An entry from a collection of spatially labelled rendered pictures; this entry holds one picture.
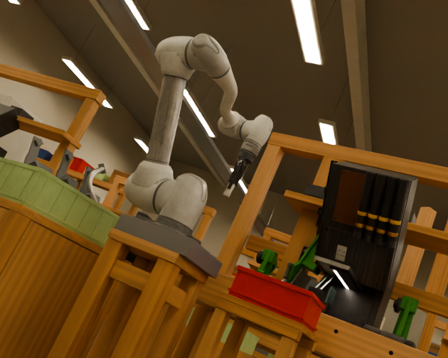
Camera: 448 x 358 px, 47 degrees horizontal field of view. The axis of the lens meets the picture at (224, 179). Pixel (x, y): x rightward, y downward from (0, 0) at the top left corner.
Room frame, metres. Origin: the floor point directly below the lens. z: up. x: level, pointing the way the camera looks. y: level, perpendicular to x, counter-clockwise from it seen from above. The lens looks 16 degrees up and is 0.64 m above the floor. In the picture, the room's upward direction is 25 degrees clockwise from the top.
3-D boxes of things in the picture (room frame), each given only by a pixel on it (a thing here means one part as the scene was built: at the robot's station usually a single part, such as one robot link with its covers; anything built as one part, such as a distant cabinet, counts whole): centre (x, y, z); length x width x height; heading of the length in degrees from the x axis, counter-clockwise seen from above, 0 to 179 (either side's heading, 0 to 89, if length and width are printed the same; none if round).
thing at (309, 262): (2.45, -0.56, 1.17); 0.13 x 0.12 x 0.20; 58
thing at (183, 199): (2.09, 0.11, 1.08); 0.18 x 0.16 x 0.22; 54
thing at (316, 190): (2.80, -0.53, 1.59); 0.15 x 0.07 x 0.07; 58
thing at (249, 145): (2.38, -0.06, 1.51); 0.09 x 0.09 x 0.06
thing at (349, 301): (2.53, -0.82, 1.07); 0.30 x 0.18 x 0.34; 58
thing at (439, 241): (2.69, -0.80, 1.52); 0.90 x 0.25 x 0.04; 58
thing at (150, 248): (2.09, 0.10, 0.83); 0.32 x 0.32 x 0.04; 63
